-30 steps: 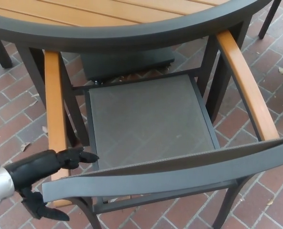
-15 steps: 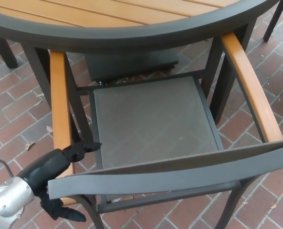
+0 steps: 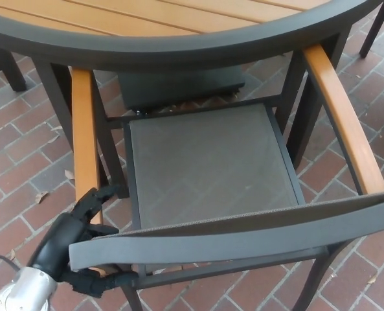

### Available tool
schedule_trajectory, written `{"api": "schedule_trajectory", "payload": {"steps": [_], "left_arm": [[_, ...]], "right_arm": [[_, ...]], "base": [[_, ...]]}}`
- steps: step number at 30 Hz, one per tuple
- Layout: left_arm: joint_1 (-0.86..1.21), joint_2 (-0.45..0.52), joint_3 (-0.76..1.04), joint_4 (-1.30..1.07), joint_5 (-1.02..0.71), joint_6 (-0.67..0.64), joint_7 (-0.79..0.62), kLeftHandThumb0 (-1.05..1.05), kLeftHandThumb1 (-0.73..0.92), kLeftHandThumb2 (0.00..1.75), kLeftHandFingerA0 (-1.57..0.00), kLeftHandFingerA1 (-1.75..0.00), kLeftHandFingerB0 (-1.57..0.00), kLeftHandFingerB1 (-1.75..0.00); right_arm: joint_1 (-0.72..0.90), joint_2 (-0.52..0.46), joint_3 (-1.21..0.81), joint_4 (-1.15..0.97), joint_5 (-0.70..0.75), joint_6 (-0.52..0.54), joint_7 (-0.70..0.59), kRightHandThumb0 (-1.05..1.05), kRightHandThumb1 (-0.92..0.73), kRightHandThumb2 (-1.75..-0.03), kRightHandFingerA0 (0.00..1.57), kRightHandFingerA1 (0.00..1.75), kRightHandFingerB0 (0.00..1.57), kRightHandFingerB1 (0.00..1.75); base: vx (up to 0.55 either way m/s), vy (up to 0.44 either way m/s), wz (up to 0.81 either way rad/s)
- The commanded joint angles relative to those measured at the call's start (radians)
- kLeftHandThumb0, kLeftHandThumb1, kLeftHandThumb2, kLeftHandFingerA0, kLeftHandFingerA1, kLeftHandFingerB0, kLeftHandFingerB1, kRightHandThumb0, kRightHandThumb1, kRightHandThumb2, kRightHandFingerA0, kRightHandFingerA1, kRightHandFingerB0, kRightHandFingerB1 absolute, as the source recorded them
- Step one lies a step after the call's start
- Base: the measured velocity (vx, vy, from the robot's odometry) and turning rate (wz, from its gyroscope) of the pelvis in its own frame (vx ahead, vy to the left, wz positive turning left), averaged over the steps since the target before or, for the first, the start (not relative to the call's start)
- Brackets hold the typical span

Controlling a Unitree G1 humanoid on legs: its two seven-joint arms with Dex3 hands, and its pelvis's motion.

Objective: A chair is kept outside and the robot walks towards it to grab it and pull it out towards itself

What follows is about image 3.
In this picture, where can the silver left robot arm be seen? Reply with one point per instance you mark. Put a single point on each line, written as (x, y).
(20, 288)

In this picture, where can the dry brown leaf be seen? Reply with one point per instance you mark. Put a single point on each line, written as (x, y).
(42, 197)
(69, 174)
(372, 279)
(12, 253)

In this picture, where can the black armchair with wooden armrests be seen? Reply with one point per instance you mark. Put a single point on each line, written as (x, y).
(204, 168)

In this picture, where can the round wood-slat table black frame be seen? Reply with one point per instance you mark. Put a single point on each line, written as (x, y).
(165, 35)

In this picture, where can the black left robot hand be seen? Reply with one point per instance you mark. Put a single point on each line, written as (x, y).
(57, 239)

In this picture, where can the black square umbrella base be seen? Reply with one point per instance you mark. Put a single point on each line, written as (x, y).
(178, 87)

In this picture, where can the black chair leg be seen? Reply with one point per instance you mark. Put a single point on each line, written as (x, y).
(373, 35)

